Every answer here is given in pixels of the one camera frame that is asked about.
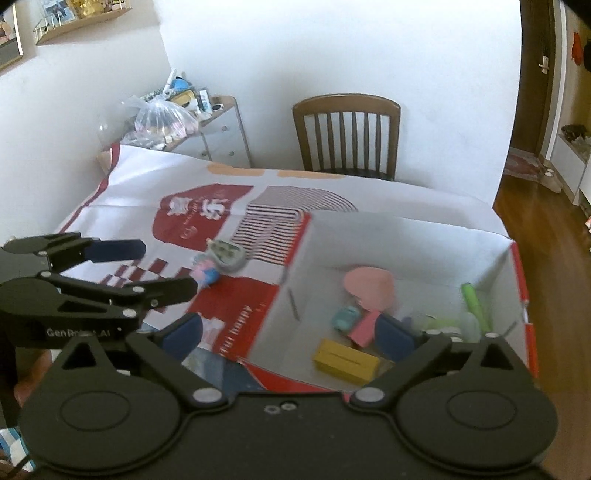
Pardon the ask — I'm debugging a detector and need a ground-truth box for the white wall cabinet unit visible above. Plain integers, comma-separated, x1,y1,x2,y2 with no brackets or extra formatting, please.
542,0,591,217

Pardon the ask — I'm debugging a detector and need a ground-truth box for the white plastic tube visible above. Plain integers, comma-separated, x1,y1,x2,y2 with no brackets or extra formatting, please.
457,311,482,343

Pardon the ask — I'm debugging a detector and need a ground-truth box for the red white printed cloth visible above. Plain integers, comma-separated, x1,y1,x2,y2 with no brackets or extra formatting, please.
54,143,515,370

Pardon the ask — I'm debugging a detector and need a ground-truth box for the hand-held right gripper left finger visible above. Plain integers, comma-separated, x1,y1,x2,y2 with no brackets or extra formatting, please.
54,312,228,410

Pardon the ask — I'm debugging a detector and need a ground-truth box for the green marker pen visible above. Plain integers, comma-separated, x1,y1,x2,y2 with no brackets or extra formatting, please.
460,282,492,334

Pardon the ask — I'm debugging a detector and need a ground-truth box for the clear plastic bag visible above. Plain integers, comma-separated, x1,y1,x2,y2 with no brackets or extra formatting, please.
121,95,200,149

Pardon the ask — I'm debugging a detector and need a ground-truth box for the brown wooden chair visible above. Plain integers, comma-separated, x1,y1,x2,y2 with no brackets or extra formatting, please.
292,93,402,182

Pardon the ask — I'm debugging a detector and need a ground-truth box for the blue toy car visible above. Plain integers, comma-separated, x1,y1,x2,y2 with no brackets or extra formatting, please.
330,305,362,332

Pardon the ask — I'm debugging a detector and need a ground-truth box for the light green plastic toy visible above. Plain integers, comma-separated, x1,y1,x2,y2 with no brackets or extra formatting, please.
427,314,462,335

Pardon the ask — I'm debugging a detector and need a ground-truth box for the pink heart-shaped dish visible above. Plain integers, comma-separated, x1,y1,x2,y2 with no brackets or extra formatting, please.
342,267,397,311

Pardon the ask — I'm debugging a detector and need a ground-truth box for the wooden wall shelf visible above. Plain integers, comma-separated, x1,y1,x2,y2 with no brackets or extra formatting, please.
34,7,132,46

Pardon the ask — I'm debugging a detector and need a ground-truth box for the blue striped cloth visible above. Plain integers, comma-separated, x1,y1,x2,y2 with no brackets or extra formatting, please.
0,425,33,467

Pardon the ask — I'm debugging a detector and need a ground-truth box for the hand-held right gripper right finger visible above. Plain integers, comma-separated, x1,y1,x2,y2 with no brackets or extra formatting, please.
350,311,530,410

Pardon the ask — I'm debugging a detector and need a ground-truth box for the small pink packet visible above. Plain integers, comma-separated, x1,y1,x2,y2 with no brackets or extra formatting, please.
346,310,384,348

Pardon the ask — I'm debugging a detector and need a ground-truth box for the white drawer cabinet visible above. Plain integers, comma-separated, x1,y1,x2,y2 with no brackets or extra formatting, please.
164,95,254,168

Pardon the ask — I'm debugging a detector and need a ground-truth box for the patterned tape roll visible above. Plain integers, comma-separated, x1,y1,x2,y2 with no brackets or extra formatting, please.
209,240,247,274

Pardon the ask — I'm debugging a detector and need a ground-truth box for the red cardboard shoe box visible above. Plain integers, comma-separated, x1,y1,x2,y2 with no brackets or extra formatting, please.
240,210,540,398

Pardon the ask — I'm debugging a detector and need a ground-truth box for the brown wooden door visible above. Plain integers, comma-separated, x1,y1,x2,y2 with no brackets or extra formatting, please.
508,0,568,155

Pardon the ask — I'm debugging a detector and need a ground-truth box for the pink pig toy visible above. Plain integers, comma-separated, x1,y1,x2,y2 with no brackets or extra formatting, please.
191,254,221,288

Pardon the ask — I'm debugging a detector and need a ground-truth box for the yellow cardboard box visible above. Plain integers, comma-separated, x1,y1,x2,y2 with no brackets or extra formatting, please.
312,338,382,386

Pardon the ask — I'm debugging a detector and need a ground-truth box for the gold figurine set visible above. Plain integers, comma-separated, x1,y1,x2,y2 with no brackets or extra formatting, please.
69,0,112,19

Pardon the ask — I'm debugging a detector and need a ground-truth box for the red floor rug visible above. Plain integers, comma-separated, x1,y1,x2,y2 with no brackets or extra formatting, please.
503,154,548,182

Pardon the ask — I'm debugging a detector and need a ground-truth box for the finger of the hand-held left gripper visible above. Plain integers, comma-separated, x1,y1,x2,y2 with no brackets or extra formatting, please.
1,232,147,274
0,271,200,331

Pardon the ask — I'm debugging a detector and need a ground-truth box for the person's left forearm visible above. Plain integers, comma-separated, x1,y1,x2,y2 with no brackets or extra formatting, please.
13,348,54,409

